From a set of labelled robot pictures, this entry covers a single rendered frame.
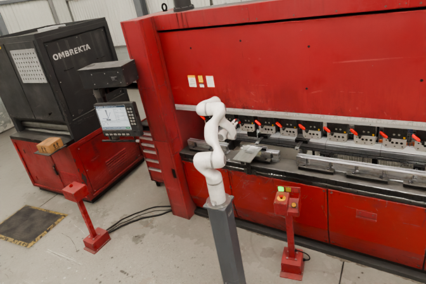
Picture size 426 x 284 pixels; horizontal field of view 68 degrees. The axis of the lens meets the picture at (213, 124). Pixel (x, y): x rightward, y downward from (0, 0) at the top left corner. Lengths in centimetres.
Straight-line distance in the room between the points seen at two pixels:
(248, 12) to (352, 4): 74
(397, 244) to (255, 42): 198
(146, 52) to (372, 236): 253
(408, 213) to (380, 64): 115
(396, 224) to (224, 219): 135
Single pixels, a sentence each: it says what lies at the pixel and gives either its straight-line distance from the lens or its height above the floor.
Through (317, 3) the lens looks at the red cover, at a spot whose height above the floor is 225.
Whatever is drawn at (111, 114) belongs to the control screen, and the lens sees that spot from 326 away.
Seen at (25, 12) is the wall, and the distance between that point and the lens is 973.
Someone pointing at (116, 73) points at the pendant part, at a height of 188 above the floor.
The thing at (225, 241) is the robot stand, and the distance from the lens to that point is 259.
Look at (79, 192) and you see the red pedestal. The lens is 361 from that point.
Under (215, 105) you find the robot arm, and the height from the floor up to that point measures 168.
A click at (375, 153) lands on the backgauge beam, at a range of 305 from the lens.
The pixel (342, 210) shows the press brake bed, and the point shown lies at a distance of 298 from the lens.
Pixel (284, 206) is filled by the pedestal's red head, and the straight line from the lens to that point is 272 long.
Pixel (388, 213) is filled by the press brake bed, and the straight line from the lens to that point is 290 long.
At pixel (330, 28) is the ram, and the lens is 244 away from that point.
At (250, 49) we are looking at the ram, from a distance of 268.
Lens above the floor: 250
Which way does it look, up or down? 24 degrees down
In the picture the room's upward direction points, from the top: 10 degrees counter-clockwise
